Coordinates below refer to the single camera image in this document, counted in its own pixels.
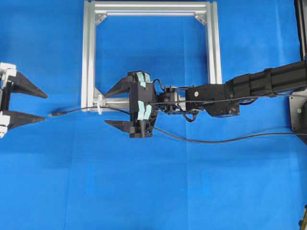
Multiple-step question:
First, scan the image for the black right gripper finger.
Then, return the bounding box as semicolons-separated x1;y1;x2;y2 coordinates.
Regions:
104;76;131;98
105;120;131;133

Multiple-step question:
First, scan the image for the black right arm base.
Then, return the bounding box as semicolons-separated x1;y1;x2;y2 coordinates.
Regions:
289;0;307;144

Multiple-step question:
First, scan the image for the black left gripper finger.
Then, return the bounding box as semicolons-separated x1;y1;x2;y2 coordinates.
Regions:
11;72;47;98
7;111;46;130

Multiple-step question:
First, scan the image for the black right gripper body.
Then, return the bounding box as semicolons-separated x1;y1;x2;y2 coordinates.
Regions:
127;71;158;138

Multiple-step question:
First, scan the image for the aluminium extrusion frame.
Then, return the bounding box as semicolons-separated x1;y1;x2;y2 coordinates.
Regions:
81;0;223;113

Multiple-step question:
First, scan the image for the white string loop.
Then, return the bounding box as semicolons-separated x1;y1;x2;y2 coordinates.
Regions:
93;94;105;115

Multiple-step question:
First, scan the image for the black wire with plug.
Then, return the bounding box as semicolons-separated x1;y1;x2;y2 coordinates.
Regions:
47;94;307;144

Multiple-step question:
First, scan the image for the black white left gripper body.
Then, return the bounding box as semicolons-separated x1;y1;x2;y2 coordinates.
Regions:
0;62;17;138

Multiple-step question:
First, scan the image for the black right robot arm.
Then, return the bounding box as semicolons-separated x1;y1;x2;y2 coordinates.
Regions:
105;60;307;138

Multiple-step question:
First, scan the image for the blue table mat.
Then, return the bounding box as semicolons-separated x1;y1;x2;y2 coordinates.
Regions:
0;0;307;230

